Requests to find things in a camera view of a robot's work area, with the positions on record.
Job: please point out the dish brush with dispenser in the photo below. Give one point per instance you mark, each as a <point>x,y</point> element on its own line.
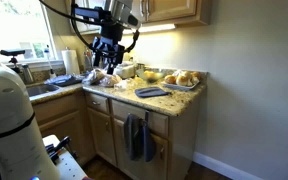
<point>49,61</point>

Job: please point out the wooden wall cabinet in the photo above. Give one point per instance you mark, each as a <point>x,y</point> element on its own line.
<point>172,10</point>

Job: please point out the tray of bread rolls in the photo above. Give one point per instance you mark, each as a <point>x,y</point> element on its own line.
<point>179,87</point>

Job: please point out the crumpled dark blue cloth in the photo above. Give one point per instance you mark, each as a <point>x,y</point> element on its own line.
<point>63,80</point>

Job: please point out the plain cabinet door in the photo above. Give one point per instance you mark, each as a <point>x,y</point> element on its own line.
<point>101,136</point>

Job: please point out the window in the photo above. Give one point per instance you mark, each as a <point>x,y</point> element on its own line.
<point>14,23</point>

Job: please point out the utensil holder with utensils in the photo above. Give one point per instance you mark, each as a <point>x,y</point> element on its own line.
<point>88,59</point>

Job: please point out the under-cabinet light strip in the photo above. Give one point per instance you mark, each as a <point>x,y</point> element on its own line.
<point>157,28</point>

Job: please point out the wooden base cabinet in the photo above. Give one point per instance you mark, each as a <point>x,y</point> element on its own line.
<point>180,140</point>

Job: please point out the white paper towel roll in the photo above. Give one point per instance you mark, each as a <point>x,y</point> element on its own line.
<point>70,62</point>

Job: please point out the black camera on tripod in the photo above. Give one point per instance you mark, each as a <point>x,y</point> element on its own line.
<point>12,53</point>

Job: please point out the clear plastic bag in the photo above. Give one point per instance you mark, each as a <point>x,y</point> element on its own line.
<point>93,76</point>
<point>110,80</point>

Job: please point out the yellow fruit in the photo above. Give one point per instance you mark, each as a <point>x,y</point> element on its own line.
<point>149,74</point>

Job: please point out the grey striped towel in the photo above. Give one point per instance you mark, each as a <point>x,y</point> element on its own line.
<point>132,136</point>

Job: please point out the steel sink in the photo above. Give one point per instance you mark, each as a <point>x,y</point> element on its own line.
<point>40,89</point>

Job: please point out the dark blue pot holder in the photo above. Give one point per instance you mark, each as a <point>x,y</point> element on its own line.
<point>150,92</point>

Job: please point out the wide wooden drawer front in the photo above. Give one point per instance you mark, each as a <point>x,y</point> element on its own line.
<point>159,123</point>

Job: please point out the white perforated table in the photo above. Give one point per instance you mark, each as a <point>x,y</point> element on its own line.
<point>70,168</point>

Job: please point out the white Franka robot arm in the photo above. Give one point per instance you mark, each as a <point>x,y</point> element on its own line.
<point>7,110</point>

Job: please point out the white kitchen appliance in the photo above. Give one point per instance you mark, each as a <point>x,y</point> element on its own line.
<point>124,70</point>

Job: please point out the black tools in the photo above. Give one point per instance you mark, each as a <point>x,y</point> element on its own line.
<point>58,148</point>

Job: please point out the glass bowl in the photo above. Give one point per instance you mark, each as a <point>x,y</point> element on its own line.
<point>149,77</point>

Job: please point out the blue terry cloth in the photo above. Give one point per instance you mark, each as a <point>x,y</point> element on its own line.
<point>148,145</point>

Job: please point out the metal bottle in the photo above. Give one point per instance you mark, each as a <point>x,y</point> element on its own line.
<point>27,74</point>

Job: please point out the white baseboard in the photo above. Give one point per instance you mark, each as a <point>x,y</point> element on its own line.
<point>224,166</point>

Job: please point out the bread roll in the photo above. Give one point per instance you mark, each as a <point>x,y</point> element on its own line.
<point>186,73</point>
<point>181,80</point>
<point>196,75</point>
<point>170,79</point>

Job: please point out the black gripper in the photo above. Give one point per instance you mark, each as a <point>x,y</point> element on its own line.
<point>109,45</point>

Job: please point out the narrow wooden drawer front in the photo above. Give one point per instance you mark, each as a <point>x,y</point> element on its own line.
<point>97,102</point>

